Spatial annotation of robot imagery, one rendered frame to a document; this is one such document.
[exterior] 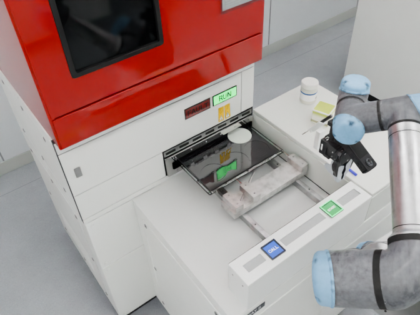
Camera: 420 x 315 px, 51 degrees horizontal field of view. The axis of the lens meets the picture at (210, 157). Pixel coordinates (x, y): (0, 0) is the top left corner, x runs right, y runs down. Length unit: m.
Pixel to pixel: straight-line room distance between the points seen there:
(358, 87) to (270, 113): 0.75
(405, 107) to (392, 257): 0.35
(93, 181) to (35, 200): 1.50
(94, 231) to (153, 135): 0.44
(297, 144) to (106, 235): 0.83
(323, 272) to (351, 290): 0.06
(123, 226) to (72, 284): 0.83
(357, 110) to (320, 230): 0.49
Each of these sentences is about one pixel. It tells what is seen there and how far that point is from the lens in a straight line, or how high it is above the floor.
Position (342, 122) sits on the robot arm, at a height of 1.43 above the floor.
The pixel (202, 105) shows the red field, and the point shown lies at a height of 1.10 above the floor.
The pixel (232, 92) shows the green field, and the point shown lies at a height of 1.10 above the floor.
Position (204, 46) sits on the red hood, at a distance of 1.48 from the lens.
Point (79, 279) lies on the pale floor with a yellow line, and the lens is 2.59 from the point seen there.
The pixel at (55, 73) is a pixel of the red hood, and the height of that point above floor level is 1.47.
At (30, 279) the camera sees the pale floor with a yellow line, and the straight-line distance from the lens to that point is 2.68.
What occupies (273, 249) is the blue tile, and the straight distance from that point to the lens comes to 1.39.
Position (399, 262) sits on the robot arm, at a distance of 0.91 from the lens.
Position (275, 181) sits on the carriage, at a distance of 1.68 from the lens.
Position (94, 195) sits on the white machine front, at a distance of 1.63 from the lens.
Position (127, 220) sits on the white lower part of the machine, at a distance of 1.81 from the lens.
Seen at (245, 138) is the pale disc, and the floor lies 0.90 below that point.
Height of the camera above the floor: 2.10
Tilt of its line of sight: 43 degrees down
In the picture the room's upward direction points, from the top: 3 degrees counter-clockwise
